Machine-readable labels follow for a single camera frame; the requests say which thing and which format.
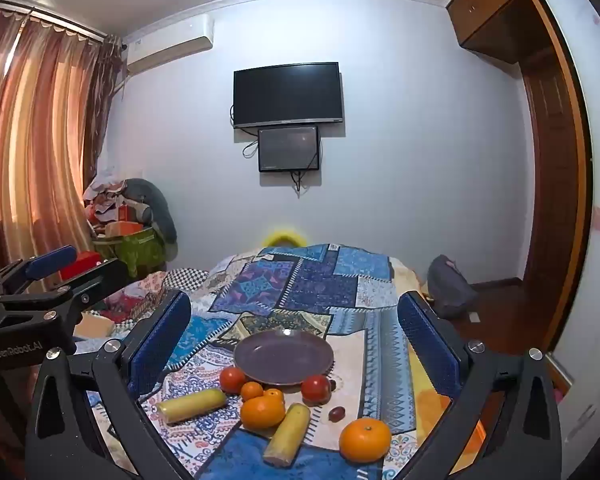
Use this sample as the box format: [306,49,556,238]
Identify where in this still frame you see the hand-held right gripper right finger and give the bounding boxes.
[396,290,563,480]

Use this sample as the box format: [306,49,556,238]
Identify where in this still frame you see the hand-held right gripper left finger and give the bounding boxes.
[24,289,201,480]

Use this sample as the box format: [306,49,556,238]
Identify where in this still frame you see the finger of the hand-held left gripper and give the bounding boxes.
[0,257,131,328]
[0,245,78,306]

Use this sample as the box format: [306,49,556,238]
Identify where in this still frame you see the yellow banana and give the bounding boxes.
[155,388,228,424]
[263,403,311,464]

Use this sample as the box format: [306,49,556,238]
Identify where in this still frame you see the red tomato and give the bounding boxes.
[220,366,247,394]
[300,375,332,404]

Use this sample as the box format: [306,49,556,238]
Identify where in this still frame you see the large orange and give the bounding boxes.
[339,418,392,463]

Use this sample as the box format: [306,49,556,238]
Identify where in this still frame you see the purple plate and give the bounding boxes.
[233,330,335,387]

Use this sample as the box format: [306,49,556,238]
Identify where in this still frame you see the medium orange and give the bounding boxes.
[240,396,286,430]

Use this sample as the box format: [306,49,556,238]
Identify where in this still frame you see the red box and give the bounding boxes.
[60,251,104,281]

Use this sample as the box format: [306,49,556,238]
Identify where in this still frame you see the green bag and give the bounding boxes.
[92,227,169,279]

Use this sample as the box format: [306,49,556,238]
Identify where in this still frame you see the grey backpack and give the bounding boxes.
[426,255,479,319]

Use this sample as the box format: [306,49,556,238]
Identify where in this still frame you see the black white checkered cloth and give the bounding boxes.
[166,268,212,292]

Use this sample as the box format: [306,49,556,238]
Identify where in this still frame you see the pile of clutter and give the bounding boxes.
[82,174,153,237]

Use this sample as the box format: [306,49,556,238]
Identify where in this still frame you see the grey plush toy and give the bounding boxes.
[124,178,179,244]

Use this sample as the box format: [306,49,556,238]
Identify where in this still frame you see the blue patchwork blanket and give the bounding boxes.
[75,242,486,480]

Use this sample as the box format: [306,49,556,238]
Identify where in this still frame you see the orange brown curtain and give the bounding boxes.
[0,4,127,281]

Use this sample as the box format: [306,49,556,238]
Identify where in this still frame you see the yellow round item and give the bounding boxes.
[260,230,309,249]

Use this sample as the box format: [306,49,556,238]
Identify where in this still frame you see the wooden door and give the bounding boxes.
[517,0,594,356]

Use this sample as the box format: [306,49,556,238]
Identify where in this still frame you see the white air conditioner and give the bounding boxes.
[125,14,215,73]

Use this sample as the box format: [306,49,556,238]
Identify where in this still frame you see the wooden overhead cabinet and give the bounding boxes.
[446,0,561,64]

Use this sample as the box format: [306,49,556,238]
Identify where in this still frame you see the small black wall monitor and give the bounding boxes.
[258,125,321,173]

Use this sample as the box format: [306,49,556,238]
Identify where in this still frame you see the black wall television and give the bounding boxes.
[233,62,343,129]

